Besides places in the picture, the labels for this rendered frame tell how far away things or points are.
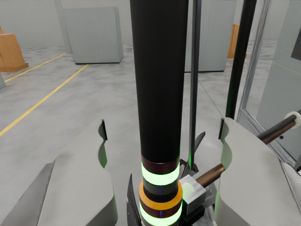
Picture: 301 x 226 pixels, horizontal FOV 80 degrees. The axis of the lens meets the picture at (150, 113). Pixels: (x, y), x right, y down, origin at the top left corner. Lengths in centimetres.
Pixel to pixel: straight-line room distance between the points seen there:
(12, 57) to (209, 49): 681
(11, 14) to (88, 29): 803
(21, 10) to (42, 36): 167
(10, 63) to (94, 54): 297
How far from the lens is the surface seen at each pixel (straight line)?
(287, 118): 40
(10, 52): 841
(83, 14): 764
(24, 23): 1465
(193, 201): 22
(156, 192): 17
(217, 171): 26
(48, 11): 1384
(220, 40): 606
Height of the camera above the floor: 173
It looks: 29 degrees down
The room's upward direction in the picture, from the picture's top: 2 degrees counter-clockwise
